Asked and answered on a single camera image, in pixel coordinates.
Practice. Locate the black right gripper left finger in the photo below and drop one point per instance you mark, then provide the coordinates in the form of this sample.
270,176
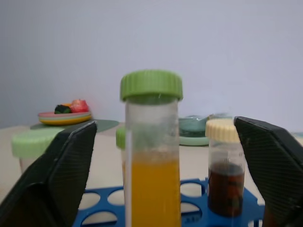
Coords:
64,170

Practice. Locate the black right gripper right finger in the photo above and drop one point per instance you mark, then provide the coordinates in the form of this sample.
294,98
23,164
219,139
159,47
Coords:
272,165

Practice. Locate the yellow liquid tube green cap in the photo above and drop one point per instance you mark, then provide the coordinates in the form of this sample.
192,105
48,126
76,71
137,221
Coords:
154,146

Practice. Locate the blue test tube rack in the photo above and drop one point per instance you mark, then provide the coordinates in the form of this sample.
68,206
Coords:
191,208

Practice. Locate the pale green capped tube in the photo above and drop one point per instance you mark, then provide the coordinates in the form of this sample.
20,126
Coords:
30,144

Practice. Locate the dark brown tube cream cap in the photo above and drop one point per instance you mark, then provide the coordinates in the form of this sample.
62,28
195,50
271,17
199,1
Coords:
226,170

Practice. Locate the stack of pastel plates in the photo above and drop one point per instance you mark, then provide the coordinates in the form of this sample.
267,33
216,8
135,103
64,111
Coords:
65,117

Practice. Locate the dark green toy vegetable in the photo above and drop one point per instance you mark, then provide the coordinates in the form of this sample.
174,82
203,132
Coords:
62,109

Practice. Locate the orange liquid tube green cap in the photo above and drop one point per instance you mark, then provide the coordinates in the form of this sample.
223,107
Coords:
121,139

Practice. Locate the orange toy food piece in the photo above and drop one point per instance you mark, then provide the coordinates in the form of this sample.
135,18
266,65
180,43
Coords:
67,104

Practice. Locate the red toy fruit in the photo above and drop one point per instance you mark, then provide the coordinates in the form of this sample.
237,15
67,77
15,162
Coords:
79,106

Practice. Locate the mint green plate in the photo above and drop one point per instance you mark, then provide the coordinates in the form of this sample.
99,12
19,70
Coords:
193,141

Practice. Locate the teal bowl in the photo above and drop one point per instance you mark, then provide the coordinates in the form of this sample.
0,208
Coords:
192,124

